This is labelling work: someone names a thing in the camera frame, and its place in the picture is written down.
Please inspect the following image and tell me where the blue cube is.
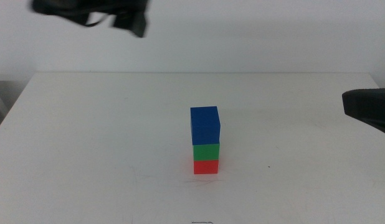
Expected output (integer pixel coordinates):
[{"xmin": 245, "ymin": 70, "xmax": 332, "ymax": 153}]
[{"xmin": 189, "ymin": 106, "xmax": 222, "ymax": 146}]

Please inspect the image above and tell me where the green cube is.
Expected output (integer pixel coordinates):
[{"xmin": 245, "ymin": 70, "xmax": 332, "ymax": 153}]
[{"xmin": 192, "ymin": 143, "xmax": 221, "ymax": 162}]

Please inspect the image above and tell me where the red cube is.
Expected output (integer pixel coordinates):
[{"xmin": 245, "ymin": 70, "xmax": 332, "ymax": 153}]
[{"xmin": 193, "ymin": 159, "xmax": 220, "ymax": 175}]

